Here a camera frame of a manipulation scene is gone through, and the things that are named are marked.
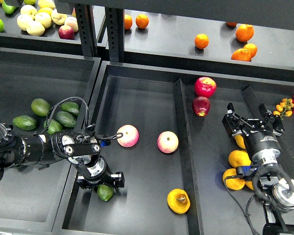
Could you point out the bright red apple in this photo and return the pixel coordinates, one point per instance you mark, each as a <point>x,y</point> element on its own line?
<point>205,86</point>

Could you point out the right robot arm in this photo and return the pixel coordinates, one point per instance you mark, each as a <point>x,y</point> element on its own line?
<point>272,185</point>

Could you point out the orange under shelf edge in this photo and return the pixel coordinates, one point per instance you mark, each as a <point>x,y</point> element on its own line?
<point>231,24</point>

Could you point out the light green avocado top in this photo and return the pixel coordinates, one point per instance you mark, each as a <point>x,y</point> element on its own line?
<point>40,107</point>

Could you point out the pink apple left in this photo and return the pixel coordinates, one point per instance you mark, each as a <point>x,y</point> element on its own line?
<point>130,135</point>

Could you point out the black shelf post left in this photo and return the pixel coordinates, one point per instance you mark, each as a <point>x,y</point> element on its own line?
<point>85,20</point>

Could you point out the orange top middle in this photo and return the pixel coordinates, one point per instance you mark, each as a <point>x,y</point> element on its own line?
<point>142,21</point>

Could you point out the pale yellow pear centre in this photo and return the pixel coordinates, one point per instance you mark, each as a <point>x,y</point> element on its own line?
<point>44,18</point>

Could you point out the dark red apple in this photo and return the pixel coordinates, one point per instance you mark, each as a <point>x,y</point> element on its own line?
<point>201,106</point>

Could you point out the red apple on shelf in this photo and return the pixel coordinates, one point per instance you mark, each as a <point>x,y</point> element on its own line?
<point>66,32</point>

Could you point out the pink apple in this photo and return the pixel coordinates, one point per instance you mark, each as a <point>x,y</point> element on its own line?
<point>130,135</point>
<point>167,142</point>

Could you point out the large orange top right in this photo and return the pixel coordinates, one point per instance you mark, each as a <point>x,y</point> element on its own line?
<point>244,32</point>

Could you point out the pale yellow pear front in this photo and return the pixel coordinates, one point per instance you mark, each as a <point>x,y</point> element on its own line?
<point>35,28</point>

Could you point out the pale yellow pear right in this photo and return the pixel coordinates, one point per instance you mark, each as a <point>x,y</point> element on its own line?
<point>58,18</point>

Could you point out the orange centre shelf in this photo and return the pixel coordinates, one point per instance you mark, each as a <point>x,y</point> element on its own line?
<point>201,41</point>

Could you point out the orange right small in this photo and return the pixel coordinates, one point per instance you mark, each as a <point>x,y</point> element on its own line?
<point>252,48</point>

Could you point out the black shelf post right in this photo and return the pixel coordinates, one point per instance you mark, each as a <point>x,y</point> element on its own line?
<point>114,20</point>

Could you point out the black divided right bin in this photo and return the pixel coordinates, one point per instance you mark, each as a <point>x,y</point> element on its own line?
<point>156,100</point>

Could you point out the pink peach on shelf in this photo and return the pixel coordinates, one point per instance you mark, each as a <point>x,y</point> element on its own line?
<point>72,22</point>

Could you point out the dark avocado top right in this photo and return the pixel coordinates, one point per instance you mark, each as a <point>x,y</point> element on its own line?
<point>70,107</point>

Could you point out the black left bin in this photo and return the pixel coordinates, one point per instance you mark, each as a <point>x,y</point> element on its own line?
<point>31,199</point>

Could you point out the orange half hidden by post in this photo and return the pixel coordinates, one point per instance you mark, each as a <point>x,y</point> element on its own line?
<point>127,22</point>

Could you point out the yellow pear with stem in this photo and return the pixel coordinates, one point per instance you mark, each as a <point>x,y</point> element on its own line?
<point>240,141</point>

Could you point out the orange front right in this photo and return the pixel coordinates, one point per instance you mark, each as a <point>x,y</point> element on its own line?
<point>241,54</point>

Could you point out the dark avocado middle right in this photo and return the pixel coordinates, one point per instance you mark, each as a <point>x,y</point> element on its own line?
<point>66,119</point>

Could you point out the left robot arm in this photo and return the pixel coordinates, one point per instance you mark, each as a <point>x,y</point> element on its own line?
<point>81,148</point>

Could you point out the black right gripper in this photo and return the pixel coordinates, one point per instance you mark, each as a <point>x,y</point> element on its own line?
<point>261,146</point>

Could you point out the orange cherry tomato bunch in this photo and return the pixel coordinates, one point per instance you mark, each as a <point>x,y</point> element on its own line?
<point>285,108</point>

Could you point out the pink apple right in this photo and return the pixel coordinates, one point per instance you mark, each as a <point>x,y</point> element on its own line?
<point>167,142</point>

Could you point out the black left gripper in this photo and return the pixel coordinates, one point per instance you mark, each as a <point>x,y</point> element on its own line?
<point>100,174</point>

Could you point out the dark avocado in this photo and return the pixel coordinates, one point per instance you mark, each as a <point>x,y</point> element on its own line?
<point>70,107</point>
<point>66,119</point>

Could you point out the black shelf post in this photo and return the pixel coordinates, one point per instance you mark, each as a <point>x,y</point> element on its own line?
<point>114,20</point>
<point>85,20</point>

